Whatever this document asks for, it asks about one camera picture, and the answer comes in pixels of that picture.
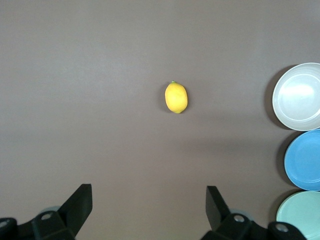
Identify pale green round plate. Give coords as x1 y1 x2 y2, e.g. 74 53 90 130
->
275 190 320 240

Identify yellow lemon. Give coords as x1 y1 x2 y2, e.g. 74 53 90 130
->
164 80 189 114

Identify white round plate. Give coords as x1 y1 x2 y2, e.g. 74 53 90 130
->
271 62 320 132

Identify brown table cover sheet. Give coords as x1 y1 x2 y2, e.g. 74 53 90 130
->
0 0 320 240

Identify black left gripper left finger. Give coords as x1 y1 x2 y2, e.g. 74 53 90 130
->
0 183 93 240

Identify blue round plate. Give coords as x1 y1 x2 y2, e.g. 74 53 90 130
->
283 128 320 192

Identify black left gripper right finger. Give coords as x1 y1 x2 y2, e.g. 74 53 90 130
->
201 185 308 240

